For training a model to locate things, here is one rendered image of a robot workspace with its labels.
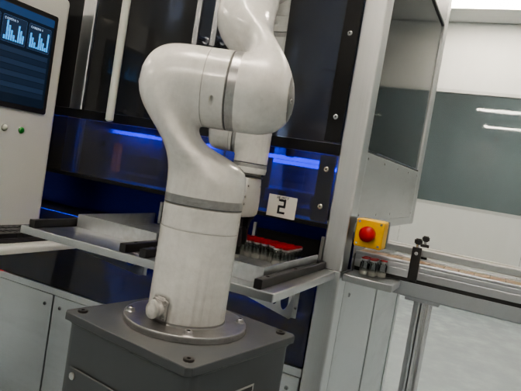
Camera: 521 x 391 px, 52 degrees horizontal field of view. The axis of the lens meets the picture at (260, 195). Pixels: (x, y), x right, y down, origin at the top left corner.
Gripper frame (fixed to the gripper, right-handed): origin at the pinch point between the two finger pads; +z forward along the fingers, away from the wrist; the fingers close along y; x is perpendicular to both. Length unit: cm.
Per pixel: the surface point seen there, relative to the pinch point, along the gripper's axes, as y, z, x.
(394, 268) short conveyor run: -26.5, 3.0, 34.5
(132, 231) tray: 10.4, 3.4, -24.8
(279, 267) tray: 11.3, 3.0, 16.8
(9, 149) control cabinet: 6, -11, -78
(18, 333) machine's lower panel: -16, 53, -87
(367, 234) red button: -12.1, -5.7, 29.1
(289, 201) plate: -15.5, -10.1, 5.8
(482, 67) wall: -476, -156, 8
